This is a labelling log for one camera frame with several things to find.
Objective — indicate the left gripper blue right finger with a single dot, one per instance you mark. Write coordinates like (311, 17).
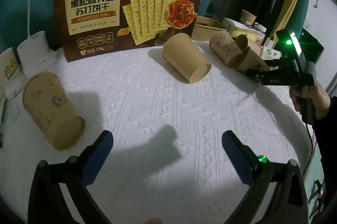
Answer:
(241, 156)

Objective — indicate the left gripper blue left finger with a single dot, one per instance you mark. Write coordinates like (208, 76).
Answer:
(96, 155)

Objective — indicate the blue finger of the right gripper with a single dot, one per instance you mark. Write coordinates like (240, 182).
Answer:
(275, 63)
(260, 76)

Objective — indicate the white green-logo paper cup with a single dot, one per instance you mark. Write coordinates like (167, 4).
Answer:
(270, 54)

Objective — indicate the lying paper cup far right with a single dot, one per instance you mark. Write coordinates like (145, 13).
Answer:
(243, 42)

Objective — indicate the upright paper cup at back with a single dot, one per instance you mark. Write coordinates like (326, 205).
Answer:
(247, 18)

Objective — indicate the lying paper cup with doodles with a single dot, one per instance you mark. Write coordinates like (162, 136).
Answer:
(223, 45)

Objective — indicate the leftmost lying paper cup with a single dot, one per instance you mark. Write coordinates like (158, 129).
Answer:
(52, 111)

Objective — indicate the plain lying paper cup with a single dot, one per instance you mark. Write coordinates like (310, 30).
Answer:
(186, 58)

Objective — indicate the person's right hand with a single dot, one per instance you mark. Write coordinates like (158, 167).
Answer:
(320, 98)

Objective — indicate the yellow tissue box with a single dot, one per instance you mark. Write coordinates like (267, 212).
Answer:
(235, 29)

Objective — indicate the teal curtain right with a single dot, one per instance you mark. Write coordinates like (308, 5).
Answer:
(302, 7)

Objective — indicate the teal curtain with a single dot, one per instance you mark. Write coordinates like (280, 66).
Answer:
(20, 18)
(302, 7)

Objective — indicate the white woven tablecloth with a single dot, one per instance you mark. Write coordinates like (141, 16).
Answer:
(167, 160)

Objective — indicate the brown paper bowl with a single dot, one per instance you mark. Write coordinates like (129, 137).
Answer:
(205, 28)

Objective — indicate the pen on table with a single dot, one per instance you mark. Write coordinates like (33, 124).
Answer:
(2, 124)

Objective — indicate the white desk lamp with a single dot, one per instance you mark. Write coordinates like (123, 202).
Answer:
(34, 52)

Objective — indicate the white cartoon mug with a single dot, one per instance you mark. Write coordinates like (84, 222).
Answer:
(9, 68)

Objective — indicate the brown cracker box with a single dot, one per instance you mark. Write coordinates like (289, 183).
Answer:
(129, 3)

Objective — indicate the teal curtain left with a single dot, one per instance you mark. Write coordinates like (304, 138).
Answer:
(20, 18)

